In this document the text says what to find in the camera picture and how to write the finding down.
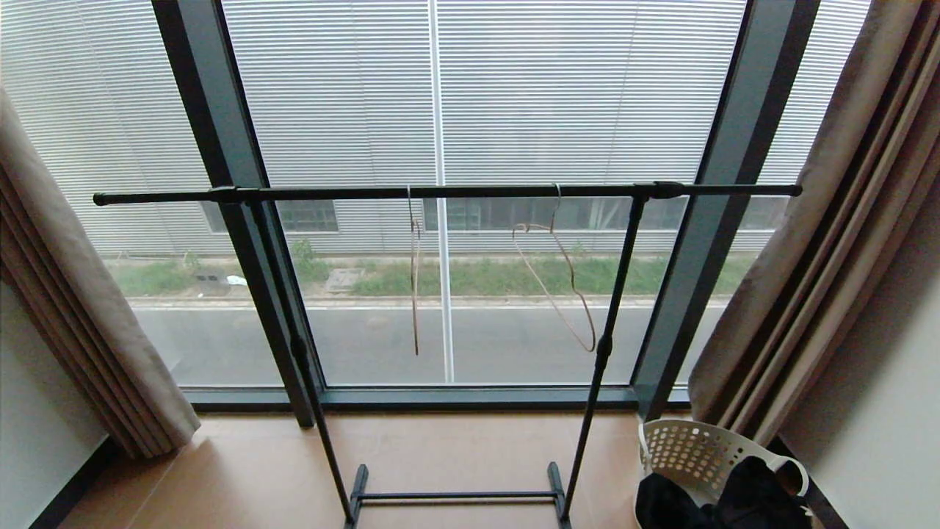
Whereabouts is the black garment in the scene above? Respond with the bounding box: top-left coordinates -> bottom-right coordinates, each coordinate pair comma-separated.
635,472 -> 709,529
716,456 -> 812,529

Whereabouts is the beige curtain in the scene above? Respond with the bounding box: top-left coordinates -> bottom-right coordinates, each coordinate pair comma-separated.
0,88 -> 201,460
688,0 -> 940,445

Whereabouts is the pink clothes hanger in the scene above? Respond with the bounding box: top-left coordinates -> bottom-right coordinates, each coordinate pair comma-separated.
406,184 -> 423,357
511,182 -> 597,353

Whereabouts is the window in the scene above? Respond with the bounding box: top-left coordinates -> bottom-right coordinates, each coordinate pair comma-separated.
0,0 -> 875,412

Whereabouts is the black clothes rack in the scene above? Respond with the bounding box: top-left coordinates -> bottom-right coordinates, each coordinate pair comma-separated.
93,180 -> 803,529

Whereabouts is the white laundry basket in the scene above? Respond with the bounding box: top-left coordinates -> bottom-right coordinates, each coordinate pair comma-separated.
636,417 -> 812,529

